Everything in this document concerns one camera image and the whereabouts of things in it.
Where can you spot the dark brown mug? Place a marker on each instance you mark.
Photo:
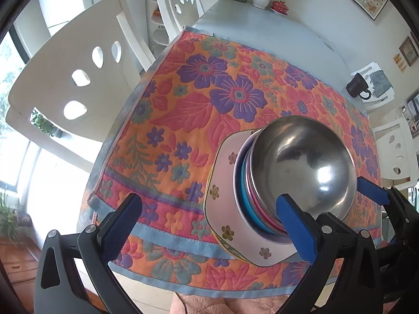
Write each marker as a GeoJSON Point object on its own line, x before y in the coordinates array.
{"type": "Point", "coordinates": [355, 85]}

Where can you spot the large steel bowl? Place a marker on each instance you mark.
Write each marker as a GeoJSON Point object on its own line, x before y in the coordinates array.
{"type": "Point", "coordinates": [294, 157]}

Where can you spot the pink fuzzy blanket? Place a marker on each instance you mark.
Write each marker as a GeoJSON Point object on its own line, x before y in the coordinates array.
{"type": "Point", "coordinates": [222, 305]}

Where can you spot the small framed picture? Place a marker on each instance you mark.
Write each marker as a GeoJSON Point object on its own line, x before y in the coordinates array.
{"type": "Point", "coordinates": [407, 50]}

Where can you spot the wooden cabinet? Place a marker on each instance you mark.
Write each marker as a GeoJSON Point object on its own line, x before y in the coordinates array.
{"type": "Point", "coordinates": [19, 261]}

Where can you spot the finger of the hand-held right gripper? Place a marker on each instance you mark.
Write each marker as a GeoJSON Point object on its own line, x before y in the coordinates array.
{"type": "Point", "coordinates": [373, 192]}

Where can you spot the white square plate round tree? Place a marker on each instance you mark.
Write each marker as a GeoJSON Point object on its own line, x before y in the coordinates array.
{"type": "Point", "coordinates": [226, 209]}

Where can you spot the yellow wall ornament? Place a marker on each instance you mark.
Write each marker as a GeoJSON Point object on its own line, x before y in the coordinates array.
{"type": "Point", "coordinates": [399, 60]}

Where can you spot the green potted plant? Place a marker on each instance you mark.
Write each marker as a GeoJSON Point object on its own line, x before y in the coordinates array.
{"type": "Point", "coordinates": [44, 124]}
{"type": "Point", "coordinates": [11, 216]}

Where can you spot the orange floral tablecloth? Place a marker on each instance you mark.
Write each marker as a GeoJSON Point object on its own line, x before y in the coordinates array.
{"type": "Point", "coordinates": [196, 104]}

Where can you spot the red cup with saucer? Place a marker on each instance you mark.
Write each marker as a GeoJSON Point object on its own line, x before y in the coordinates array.
{"type": "Point", "coordinates": [279, 6]}

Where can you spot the white corner shelf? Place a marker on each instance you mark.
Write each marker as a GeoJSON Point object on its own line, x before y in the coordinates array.
{"type": "Point", "coordinates": [157, 29]}

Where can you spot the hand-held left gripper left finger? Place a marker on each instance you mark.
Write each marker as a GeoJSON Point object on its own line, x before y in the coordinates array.
{"type": "Point", "coordinates": [121, 232]}

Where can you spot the small blue steel bowl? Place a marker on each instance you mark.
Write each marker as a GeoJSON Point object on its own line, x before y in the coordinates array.
{"type": "Point", "coordinates": [246, 199]}

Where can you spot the white chair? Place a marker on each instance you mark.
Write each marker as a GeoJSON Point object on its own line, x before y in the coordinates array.
{"type": "Point", "coordinates": [383, 157]}
{"type": "Point", "coordinates": [49, 55]}
{"type": "Point", "coordinates": [170, 6]}

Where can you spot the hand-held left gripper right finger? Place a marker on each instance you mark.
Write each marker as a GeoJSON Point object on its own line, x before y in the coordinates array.
{"type": "Point", "coordinates": [296, 232]}

